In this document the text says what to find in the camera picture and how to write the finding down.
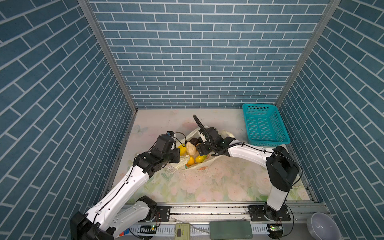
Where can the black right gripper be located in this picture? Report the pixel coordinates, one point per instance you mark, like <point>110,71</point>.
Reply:
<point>201,145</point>

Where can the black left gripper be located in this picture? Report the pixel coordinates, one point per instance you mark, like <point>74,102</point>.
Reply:
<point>176,152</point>

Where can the yellow printed plastic bag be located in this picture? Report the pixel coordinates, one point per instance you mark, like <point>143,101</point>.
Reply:
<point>190,157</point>

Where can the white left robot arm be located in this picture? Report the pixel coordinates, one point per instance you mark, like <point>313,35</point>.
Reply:
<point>107,219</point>

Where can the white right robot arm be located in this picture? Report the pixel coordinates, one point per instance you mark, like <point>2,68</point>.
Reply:
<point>282,170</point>

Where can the yellow toy fruit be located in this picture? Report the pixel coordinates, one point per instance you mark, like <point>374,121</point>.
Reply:
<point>183,150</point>

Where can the beige toy fruit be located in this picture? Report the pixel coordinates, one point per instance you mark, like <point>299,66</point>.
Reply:
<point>191,149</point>

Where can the dark brown toy fruit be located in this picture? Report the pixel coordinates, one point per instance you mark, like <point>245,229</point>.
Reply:
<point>196,141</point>

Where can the teal perforated plastic basket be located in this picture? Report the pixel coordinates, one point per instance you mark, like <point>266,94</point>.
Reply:
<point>265,126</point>

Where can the small yellow-green timer box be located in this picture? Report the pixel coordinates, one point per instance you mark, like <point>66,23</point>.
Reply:
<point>182,231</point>

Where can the white bowl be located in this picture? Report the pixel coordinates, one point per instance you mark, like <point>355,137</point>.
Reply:
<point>323,227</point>

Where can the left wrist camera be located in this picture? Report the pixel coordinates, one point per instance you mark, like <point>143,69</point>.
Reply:
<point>170,133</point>

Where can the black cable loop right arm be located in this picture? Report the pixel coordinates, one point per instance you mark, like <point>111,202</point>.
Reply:
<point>201,126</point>

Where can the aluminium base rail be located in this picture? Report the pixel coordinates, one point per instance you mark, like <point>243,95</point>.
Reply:
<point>298,211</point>

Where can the aluminium corner post right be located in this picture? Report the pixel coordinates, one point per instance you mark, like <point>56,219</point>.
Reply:
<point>318,30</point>

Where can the aluminium corner post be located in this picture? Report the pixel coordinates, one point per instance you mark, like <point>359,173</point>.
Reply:
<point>318,30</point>
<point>92,20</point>

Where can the aluminium corner post left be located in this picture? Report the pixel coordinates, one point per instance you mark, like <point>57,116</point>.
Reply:
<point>92,20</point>

